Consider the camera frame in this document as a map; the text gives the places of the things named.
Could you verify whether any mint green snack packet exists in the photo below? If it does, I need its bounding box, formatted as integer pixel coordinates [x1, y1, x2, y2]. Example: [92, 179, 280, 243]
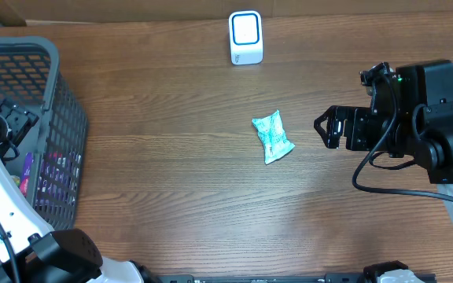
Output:
[252, 110, 295, 165]

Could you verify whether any purple pad package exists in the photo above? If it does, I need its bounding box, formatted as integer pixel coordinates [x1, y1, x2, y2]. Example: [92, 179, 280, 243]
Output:
[17, 152, 82, 205]

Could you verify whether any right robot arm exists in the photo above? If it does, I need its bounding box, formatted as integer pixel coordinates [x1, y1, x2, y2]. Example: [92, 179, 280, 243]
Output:
[314, 60, 453, 224]

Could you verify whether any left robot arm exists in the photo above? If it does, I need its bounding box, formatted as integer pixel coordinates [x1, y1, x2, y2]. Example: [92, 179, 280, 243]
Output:
[0, 118, 158, 283]

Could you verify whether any white barcode scanner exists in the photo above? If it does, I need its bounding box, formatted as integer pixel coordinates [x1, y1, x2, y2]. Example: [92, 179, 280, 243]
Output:
[228, 10, 263, 65]

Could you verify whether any grey plastic shopping basket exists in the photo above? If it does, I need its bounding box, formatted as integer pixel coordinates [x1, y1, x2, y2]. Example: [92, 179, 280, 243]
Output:
[0, 36, 89, 230]

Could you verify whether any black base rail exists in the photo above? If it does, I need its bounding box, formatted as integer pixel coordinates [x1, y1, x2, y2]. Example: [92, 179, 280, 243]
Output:
[149, 261, 437, 283]

